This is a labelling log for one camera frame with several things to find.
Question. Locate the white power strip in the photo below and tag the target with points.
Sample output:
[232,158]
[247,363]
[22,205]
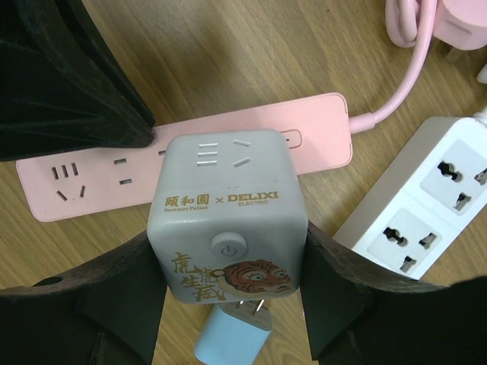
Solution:
[426,197]

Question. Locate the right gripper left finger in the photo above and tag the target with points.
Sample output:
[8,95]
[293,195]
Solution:
[106,311]

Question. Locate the blue usb charger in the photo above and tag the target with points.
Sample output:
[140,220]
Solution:
[234,333]

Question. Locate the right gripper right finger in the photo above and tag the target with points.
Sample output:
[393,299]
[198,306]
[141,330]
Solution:
[358,312]

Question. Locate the pink power strip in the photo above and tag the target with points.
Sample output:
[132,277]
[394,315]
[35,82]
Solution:
[71,184]

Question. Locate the white cube socket adapter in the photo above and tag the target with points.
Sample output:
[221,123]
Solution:
[228,221]

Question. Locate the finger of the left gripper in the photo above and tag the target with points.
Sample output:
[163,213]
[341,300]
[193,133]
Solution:
[61,87]

